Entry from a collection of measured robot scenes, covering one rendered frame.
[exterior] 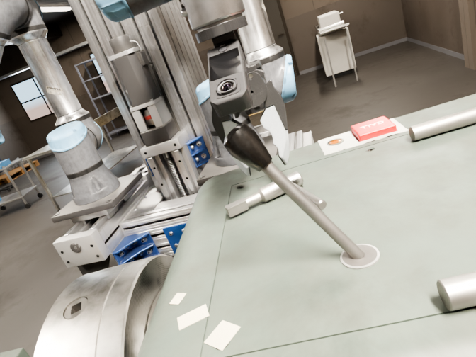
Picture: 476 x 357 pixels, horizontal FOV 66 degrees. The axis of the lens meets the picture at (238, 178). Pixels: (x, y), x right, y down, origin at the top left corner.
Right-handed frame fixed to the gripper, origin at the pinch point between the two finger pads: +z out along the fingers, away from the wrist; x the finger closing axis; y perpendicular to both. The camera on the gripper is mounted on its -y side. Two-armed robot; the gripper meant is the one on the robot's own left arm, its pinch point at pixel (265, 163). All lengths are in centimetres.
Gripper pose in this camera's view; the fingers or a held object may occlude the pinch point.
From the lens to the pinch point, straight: 53.9
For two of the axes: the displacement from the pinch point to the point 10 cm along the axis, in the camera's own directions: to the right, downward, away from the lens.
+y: 0.6, -4.0, 9.2
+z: 3.3, 8.7, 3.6
